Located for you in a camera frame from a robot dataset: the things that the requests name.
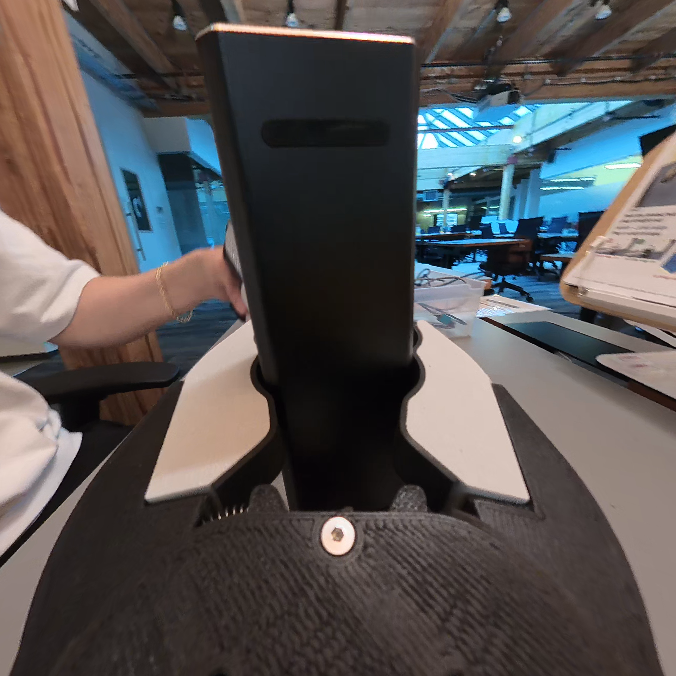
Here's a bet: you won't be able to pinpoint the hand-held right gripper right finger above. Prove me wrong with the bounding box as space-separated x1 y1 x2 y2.
401 319 531 513

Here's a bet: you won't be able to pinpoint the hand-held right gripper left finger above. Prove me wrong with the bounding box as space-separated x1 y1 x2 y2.
144 318 286 505

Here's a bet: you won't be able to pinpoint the black usb hub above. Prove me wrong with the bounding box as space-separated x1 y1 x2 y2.
195 23 423 513

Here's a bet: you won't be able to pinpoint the clear plastic bin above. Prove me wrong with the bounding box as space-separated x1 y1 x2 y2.
413 269 487 339

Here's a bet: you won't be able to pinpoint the person's left forearm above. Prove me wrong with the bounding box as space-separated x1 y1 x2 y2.
53 261 183 349

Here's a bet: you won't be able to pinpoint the person's left hand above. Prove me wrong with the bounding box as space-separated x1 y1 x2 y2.
180 247 248 315

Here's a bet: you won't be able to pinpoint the black office chair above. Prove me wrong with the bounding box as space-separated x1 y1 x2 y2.
16 362 180 524

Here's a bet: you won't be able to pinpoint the white laminated checklist sheet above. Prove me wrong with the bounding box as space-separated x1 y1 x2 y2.
475 293 552 320

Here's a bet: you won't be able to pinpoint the black desk pad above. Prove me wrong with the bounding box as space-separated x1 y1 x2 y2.
502 319 634 370

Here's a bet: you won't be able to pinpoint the rows of office desks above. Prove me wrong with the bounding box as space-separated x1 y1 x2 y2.
414 211 608 302

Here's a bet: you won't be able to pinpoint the wooden display board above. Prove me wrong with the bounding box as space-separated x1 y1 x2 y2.
560 134 676 333

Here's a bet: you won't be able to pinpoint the wooden pillar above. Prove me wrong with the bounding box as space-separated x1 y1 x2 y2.
0 0 164 426

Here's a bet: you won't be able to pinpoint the ceiling projector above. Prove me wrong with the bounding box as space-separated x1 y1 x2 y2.
475 79 524 113

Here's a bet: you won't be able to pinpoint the white rounded base plate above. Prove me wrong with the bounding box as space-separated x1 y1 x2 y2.
596 350 676 400

